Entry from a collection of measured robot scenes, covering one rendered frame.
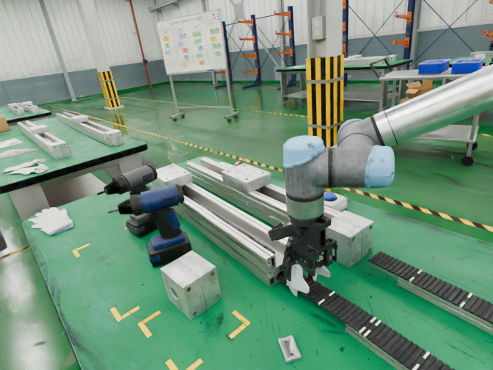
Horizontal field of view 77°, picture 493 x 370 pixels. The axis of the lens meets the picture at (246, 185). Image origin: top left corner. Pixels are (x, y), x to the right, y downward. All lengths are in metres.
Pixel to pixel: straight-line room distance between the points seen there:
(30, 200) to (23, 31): 13.57
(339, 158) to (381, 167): 0.07
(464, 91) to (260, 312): 0.59
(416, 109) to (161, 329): 0.69
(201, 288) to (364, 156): 0.44
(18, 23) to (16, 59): 1.30
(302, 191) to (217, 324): 0.35
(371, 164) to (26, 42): 15.33
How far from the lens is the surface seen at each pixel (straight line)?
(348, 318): 0.70
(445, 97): 0.69
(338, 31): 4.05
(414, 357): 0.66
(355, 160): 0.57
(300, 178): 0.57
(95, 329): 0.85
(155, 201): 0.86
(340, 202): 1.04
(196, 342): 0.73
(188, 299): 0.73
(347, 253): 0.84
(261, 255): 0.77
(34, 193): 2.29
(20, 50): 15.58
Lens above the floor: 1.32
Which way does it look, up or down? 24 degrees down
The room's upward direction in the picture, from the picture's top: 7 degrees counter-clockwise
